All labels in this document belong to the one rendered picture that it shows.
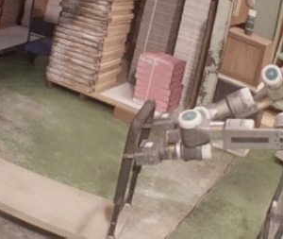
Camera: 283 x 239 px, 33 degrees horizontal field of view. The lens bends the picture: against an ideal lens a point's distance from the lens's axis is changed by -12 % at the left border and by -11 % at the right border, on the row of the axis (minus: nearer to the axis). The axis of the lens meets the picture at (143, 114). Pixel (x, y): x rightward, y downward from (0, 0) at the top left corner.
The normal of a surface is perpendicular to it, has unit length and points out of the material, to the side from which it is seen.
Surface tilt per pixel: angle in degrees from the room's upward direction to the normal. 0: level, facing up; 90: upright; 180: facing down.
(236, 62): 90
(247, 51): 90
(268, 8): 90
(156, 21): 90
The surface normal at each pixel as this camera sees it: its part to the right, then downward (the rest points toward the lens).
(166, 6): -0.45, 0.24
